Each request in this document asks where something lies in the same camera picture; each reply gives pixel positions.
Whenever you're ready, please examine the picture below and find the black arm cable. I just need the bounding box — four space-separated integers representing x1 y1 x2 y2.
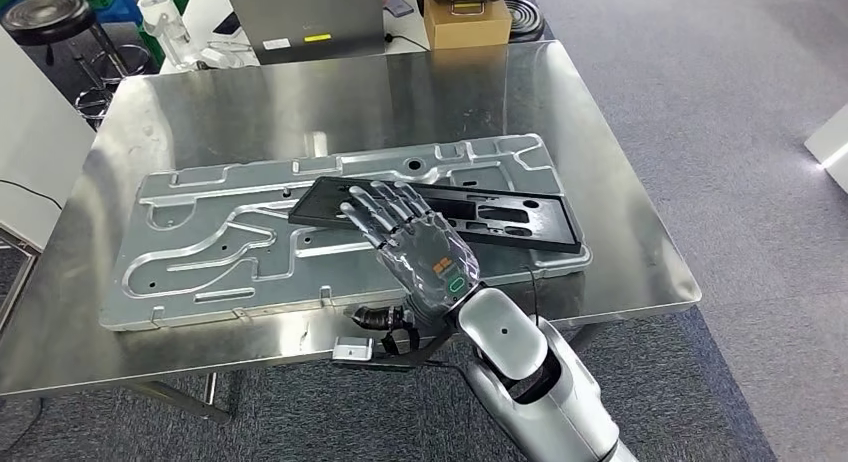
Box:
525 265 542 329

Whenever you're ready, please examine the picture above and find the stainless steel workbench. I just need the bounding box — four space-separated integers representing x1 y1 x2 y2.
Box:
0 40 704 426

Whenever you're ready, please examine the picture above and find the thin black cable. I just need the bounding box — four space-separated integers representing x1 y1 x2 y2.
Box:
0 178 64 212

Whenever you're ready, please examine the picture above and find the clear plastic container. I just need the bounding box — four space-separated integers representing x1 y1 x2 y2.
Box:
197 40 258 71

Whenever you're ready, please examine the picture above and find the silver stamped metal panel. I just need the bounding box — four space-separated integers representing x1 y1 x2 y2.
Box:
99 133 594 333

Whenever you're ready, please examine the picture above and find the black plastic mounting plate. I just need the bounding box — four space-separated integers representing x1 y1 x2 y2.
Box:
287 175 585 256

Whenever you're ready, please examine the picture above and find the clear plastic bottle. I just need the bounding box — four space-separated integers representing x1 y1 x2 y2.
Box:
137 0 201 71

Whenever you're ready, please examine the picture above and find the steel frame table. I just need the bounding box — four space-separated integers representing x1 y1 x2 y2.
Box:
0 223 42 331

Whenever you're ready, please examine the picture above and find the white partition panel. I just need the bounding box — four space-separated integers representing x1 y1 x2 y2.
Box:
0 26 98 252

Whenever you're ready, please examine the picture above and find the black round stool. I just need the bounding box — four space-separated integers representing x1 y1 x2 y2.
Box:
0 0 155 130

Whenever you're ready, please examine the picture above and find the white counter with light strip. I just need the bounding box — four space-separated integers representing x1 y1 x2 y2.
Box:
803 103 848 197

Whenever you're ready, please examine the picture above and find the grey laptop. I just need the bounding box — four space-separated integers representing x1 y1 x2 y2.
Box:
227 0 388 67

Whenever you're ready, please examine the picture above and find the black phone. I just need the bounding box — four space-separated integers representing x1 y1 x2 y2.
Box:
211 11 244 38

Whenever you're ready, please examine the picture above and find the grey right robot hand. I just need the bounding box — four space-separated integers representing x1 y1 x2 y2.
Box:
339 179 482 332

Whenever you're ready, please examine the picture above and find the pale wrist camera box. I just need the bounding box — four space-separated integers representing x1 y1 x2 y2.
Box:
331 336 375 365

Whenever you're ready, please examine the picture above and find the black round disc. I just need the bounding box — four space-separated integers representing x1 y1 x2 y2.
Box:
503 0 547 44

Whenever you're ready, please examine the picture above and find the brown cardboard box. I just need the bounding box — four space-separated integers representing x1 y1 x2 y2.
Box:
422 0 514 51

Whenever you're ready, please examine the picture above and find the blue plastic crate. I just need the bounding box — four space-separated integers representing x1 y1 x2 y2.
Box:
99 0 164 26

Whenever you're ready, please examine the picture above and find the black laptop cable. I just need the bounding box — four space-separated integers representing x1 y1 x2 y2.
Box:
385 32 432 54

